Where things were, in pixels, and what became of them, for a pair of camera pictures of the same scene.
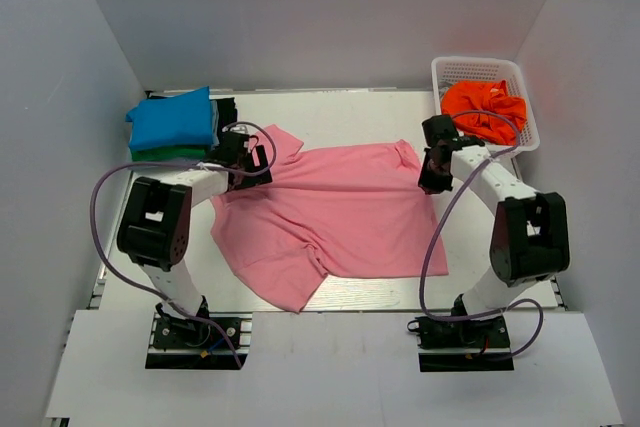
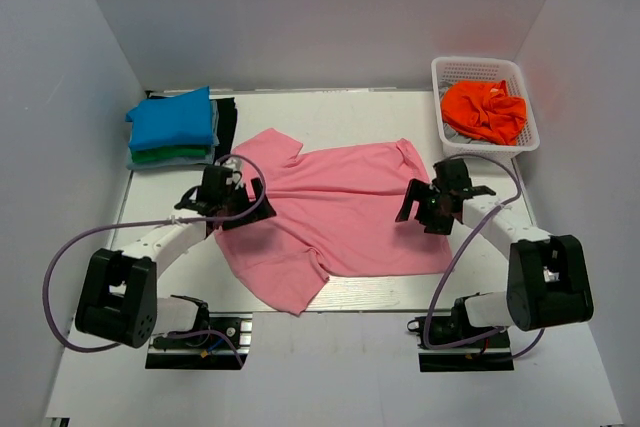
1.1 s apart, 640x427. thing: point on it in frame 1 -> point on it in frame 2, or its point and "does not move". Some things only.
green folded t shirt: x=169 y=153 does not move
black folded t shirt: x=227 y=112 does not move
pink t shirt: x=333 y=210 does not move
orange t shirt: x=490 y=96 does not move
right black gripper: x=431 y=185 -> x=420 y=191
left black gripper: x=255 y=180 -> x=242 y=192
